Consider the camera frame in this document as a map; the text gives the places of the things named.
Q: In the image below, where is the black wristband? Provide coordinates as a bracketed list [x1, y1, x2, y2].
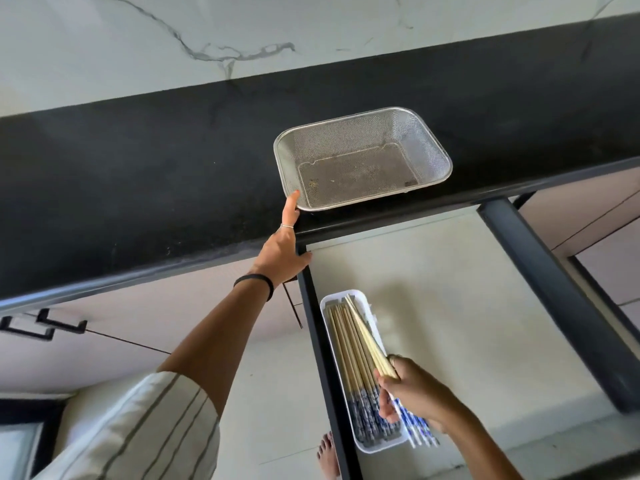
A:
[233, 274, 275, 302]

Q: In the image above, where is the dark grey open drawer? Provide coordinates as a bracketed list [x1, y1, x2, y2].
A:
[296, 194, 640, 480]

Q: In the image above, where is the person's right hand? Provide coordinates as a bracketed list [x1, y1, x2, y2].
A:
[377, 355, 459, 434]

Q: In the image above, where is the person's left hand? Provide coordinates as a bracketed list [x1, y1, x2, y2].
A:
[248, 190, 314, 287]

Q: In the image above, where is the small bunch of wooden chopsticks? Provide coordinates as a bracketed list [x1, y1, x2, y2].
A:
[343, 294, 441, 450]

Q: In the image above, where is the person's bare foot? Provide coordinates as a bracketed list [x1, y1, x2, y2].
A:
[316, 431, 342, 480]

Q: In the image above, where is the black framed glass panel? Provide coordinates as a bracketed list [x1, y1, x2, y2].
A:
[0, 394, 68, 480]

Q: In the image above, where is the beige cabinet front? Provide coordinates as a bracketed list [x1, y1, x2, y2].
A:
[517, 167, 640, 258]
[0, 252, 304, 395]

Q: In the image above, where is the person's right forearm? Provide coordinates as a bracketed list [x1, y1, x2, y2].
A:
[434, 401, 524, 480]

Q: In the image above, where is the row of chopsticks lying flat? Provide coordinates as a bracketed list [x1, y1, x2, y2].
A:
[325, 303, 404, 441]

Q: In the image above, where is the white plastic chopstick tray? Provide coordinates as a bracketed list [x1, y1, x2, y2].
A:
[319, 289, 410, 455]

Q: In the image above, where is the person's left forearm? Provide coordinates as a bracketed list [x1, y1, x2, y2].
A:
[157, 274, 275, 420]

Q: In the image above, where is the white striped shirt sleeve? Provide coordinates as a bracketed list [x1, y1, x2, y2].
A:
[31, 371, 222, 480]

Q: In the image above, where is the steel mesh basket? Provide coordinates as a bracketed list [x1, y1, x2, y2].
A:
[273, 106, 454, 212]

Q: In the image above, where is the black cabinet handle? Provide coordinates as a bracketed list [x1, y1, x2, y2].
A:
[0, 316, 56, 342]
[35, 308, 89, 336]

